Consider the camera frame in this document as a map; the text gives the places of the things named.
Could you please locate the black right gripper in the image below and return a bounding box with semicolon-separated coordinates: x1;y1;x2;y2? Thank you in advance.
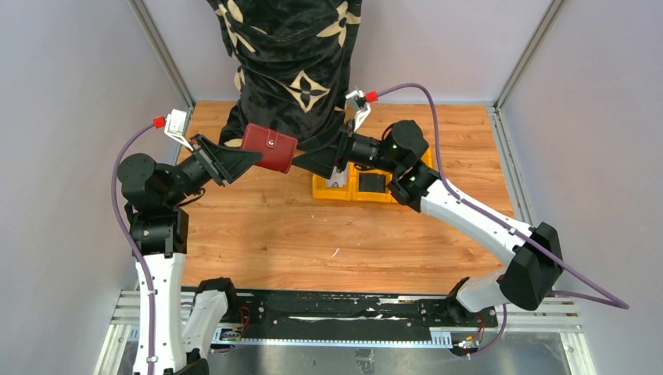
292;112;403;180

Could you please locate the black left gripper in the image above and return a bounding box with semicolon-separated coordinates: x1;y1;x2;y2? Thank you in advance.
164;134;262;206

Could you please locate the red leather card holder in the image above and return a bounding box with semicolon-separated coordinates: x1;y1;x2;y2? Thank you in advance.
240;123;299;173

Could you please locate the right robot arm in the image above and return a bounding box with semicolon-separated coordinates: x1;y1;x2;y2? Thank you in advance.
292;120;562;327

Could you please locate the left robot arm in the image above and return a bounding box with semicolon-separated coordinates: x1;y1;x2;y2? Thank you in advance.
113;134;262;374

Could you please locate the black credit card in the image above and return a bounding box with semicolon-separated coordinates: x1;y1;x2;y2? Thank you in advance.
357;173;387;194

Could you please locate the yellow three-compartment bin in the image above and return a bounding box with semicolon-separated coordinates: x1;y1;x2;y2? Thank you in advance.
311;147;434;204

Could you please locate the black floral blanket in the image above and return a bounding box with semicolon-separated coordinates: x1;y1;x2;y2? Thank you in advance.
209;0;363;147

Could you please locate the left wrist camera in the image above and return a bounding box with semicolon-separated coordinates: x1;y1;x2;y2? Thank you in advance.
163;109;193;152

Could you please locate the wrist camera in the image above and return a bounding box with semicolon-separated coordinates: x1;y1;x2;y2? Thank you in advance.
346;89;371;132
163;109;193;152

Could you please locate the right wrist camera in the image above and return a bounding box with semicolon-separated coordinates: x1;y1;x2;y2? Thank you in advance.
346;89;371;132

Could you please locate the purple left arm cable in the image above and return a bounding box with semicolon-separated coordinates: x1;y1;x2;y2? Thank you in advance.
110;116;168;375

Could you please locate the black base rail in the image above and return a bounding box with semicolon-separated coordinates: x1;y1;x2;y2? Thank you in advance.
212;289;499;349

